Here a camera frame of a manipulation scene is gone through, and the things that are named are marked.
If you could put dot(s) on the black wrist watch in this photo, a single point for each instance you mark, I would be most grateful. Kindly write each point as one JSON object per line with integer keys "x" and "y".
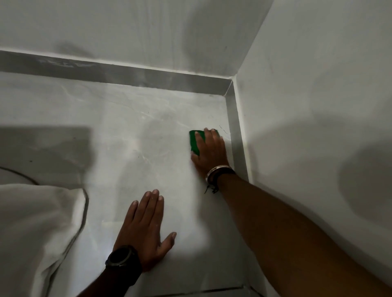
{"x": 122, "y": 257}

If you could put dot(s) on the person's left forearm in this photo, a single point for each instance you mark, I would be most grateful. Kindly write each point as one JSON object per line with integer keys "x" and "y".
{"x": 110, "y": 284}

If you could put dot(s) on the white cloth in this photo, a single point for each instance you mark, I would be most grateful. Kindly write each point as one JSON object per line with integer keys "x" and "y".
{"x": 30, "y": 232}

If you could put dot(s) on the person's right thumb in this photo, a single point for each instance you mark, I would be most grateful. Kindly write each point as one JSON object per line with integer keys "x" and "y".
{"x": 194, "y": 158}

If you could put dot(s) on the person's right forearm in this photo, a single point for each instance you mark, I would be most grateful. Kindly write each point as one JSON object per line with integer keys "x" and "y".
{"x": 275, "y": 238}

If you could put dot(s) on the black thread wristband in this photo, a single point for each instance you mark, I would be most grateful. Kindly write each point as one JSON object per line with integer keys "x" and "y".
{"x": 225, "y": 171}

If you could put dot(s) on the person's right little finger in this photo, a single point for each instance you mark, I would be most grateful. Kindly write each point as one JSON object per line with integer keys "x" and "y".
{"x": 222, "y": 143}

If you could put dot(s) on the long grey skirting strip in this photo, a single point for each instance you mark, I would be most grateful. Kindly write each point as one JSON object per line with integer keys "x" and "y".
{"x": 116, "y": 73}

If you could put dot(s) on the person's left middle finger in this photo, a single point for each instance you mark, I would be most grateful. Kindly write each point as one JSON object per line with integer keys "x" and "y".
{"x": 151, "y": 208}

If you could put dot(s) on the person's left thumb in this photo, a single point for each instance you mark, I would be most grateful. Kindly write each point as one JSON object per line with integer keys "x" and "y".
{"x": 167, "y": 243}

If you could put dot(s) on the person's left hand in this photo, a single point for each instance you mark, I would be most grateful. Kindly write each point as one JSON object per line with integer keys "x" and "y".
{"x": 142, "y": 235}

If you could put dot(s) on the person's right hand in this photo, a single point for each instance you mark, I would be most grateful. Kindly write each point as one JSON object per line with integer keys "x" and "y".
{"x": 213, "y": 156}

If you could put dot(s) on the short grey skirting strip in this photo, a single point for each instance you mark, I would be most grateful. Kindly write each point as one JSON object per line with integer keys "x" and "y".
{"x": 236, "y": 134}

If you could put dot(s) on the green scrub pad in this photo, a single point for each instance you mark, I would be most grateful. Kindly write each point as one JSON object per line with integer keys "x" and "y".
{"x": 193, "y": 143}

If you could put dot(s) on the person's left little finger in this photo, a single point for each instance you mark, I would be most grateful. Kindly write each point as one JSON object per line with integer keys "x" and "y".
{"x": 130, "y": 212}

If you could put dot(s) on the person's right middle finger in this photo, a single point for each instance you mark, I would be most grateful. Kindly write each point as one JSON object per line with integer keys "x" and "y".
{"x": 209, "y": 139}

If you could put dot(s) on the silver bangle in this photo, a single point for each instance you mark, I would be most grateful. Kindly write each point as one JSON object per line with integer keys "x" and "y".
{"x": 214, "y": 169}

